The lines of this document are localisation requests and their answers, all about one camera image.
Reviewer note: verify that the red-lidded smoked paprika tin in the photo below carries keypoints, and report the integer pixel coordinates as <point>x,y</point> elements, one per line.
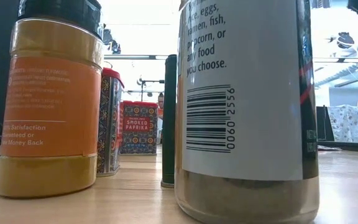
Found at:
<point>110,124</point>
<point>138,137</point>

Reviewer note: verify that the glass seasoning jar tan lid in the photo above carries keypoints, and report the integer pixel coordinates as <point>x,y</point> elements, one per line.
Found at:
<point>244,124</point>

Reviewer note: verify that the dark green spice tin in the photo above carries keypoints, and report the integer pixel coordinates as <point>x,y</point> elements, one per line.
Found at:
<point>168,124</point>

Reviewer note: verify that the person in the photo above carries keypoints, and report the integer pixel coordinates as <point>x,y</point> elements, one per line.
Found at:
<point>160,104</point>

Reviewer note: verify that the black tripod stand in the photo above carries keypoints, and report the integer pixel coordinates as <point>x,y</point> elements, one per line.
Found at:
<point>142,93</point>

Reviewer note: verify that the turmeric jar orange label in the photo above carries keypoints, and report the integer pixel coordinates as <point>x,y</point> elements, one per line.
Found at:
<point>51,109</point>

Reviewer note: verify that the black upright board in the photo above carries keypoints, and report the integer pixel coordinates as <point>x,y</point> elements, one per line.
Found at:
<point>323,124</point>

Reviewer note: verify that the floral patterned cloth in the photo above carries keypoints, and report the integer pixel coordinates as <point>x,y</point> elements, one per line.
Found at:
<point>346,123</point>

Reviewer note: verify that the black hanging ceiling fixture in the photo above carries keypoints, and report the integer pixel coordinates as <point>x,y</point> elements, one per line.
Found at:
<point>345,40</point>

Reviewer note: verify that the grey horizontal frame beam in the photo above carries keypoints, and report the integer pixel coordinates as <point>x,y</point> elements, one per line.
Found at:
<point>129,57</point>

